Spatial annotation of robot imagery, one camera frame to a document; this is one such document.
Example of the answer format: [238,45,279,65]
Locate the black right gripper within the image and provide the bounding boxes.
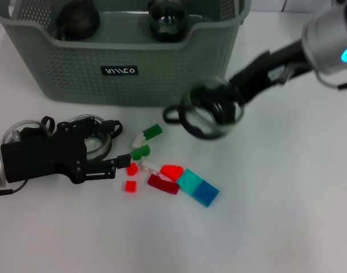
[212,39,311,123]

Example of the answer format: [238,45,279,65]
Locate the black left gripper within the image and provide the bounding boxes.
[0,115,132,184]

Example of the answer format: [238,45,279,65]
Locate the grey-green perforated storage bin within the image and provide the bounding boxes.
[0,0,251,107]

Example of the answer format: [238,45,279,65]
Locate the white toy brick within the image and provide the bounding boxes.
[141,160,162,175]
[130,132,147,148]

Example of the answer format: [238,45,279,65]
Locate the green toy brick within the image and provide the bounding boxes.
[130,144,151,160]
[142,123,164,140]

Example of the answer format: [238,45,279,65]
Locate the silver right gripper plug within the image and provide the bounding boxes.
[281,65,295,85]

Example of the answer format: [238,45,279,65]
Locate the dark red flat brick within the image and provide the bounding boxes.
[147,174,180,196]

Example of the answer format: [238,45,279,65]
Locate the red sloped toy brick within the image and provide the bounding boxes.
[160,164,184,182]

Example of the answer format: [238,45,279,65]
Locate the teal square flat brick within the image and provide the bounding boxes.
[176,168,204,196]

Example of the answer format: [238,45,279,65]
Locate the blue square flat brick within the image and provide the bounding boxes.
[192,179,221,208]

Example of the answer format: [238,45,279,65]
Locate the black round teapot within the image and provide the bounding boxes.
[56,0,101,41]

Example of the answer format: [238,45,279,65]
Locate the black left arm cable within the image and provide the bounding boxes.
[0,180,28,197]

